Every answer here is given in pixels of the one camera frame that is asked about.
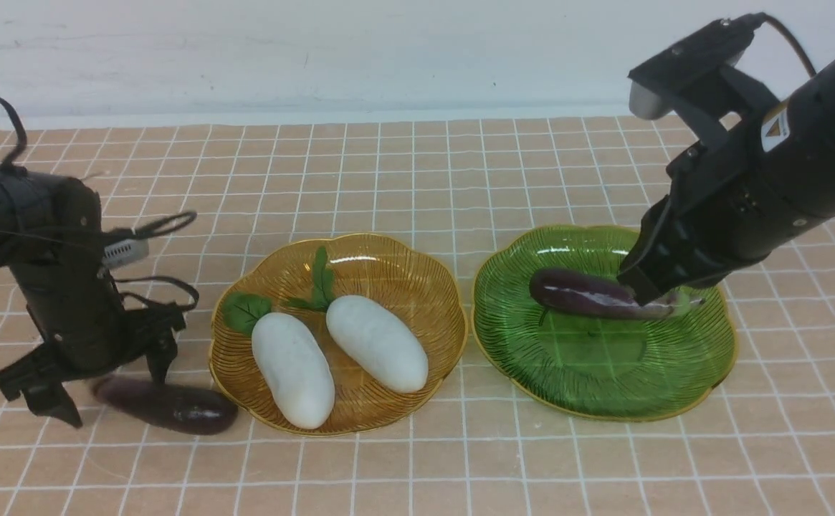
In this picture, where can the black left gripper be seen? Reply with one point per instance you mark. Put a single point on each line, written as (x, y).
(85, 333)

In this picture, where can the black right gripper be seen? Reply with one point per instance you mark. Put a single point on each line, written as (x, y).
(682, 238)

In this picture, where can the white radish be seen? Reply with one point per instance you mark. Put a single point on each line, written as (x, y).
(288, 357)
(370, 334)

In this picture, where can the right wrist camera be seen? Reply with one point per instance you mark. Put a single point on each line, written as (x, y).
(696, 78)

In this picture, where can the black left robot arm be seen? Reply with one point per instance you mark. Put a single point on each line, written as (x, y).
(51, 242)

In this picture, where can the green glass plate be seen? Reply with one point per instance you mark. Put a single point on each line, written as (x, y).
(590, 367)

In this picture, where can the amber glass plate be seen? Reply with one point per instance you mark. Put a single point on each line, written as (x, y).
(415, 287)

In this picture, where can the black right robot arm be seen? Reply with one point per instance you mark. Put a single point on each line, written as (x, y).
(778, 171)

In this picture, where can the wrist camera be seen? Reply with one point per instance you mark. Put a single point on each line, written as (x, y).
(696, 78)
(125, 252)

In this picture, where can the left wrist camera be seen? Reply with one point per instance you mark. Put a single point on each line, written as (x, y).
(125, 252)

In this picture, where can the purple eggplant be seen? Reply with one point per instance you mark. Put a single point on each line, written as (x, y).
(572, 292)
(190, 410)

